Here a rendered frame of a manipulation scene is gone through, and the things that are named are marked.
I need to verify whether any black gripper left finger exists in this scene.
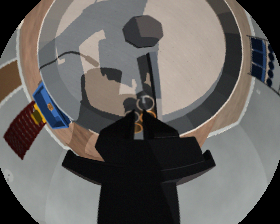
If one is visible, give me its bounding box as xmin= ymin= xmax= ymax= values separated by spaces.
xmin=97 ymin=109 xmax=135 ymax=139

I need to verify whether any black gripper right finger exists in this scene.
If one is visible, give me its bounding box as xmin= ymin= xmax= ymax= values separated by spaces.
xmin=143 ymin=109 xmax=180 ymax=139

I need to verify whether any blue open box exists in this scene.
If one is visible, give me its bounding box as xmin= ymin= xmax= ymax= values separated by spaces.
xmin=32 ymin=81 xmax=71 ymax=129

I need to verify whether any bronze bushing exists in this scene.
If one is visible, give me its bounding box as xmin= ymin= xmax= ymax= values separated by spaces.
xmin=48 ymin=102 xmax=54 ymax=111
xmin=140 ymin=107 xmax=156 ymax=121
xmin=135 ymin=120 xmax=142 ymax=133

